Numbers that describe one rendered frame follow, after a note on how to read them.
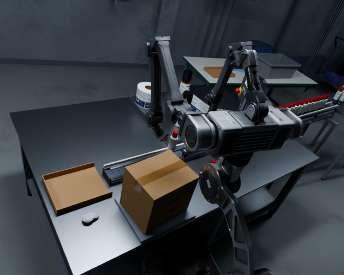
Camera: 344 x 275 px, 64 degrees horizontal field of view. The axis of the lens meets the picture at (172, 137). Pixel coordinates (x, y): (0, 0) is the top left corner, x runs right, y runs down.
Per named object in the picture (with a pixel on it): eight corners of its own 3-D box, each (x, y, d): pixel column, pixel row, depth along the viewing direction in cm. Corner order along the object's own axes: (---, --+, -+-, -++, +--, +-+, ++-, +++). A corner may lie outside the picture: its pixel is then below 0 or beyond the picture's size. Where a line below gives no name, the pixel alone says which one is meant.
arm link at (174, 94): (150, 28, 127) (170, 28, 131) (143, 44, 139) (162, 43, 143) (173, 119, 120) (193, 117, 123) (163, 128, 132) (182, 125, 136)
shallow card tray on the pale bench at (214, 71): (223, 69, 365) (224, 66, 363) (235, 77, 350) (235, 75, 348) (203, 69, 348) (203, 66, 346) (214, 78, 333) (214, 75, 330)
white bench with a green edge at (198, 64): (264, 103, 499) (284, 61, 453) (292, 127, 448) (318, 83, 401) (170, 106, 417) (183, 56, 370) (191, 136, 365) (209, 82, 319)
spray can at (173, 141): (170, 152, 189) (176, 129, 177) (174, 157, 186) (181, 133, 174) (164, 154, 186) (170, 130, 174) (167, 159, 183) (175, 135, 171)
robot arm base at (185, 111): (179, 137, 117) (185, 114, 110) (171, 126, 123) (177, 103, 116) (196, 136, 121) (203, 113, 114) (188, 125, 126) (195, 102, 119)
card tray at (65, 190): (94, 166, 170) (94, 161, 168) (112, 196, 155) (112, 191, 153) (42, 180, 153) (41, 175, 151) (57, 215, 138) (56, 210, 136)
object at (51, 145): (218, 86, 313) (218, 84, 312) (318, 159, 236) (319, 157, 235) (9, 114, 195) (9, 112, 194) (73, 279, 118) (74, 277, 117)
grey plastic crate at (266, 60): (275, 67, 419) (282, 53, 406) (295, 79, 392) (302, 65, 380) (246, 67, 390) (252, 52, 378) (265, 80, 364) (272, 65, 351)
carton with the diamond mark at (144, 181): (161, 182, 169) (170, 149, 153) (187, 209, 156) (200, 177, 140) (119, 202, 150) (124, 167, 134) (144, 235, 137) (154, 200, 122)
